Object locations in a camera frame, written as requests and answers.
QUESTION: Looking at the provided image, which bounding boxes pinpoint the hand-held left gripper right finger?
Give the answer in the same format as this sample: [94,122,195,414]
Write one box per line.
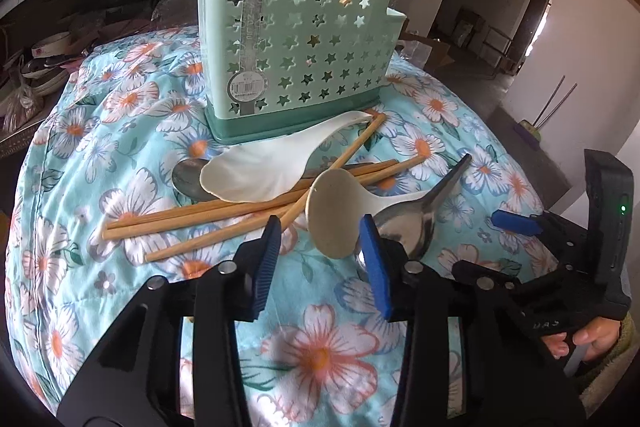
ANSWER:
[359,213,588,427]

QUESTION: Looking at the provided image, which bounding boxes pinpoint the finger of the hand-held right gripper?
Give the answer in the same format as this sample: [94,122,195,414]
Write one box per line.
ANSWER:
[491,208,588,268]
[451,258,571,308]

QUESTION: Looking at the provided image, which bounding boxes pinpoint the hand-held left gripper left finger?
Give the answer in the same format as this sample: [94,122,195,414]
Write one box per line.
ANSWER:
[56,214,282,427]

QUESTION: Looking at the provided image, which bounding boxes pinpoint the metal spoon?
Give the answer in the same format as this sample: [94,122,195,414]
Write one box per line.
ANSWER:
[352,153,473,268]
[171,157,376,202]

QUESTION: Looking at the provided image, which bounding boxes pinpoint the wooden chopstick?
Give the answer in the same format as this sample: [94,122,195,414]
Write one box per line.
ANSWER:
[144,207,308,264]
[106,161,398,230]
[279,112,388,228]

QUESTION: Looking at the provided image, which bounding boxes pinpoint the beige round spoon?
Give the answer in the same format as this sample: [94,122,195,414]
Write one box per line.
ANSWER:
[305,168,433,260]

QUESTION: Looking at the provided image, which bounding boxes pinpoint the white plastic rice spoon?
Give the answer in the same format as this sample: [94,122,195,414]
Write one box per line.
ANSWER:
[199,109,383,202]

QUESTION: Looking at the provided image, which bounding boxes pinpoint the wooden chopsticks group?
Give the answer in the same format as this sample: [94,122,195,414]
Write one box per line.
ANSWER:
[101,155,428,242]

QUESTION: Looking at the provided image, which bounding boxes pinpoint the green star-holed utensil holder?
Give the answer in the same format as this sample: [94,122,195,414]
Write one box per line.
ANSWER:
[195,0,408,145]

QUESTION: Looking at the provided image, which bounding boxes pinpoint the person's right hand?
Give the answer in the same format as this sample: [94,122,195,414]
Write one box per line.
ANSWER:
[543,315,623,363]

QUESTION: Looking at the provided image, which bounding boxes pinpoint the floral blue blanket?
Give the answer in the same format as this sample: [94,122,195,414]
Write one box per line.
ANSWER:
[5,24,571,427]

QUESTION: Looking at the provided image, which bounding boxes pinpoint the brown cardboard box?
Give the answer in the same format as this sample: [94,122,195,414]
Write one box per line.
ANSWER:
[422,34,458,75]

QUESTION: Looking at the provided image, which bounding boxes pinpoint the clear plastic bag with contents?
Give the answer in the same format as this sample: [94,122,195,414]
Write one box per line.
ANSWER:
[2,84,38,132]

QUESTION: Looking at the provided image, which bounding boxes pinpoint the white bowl with red pattern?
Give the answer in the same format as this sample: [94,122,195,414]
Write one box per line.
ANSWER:
[31,32,73,58]

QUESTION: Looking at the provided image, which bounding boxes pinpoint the broom with metal handle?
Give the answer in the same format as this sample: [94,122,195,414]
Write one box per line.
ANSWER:
[514,75,578,145]

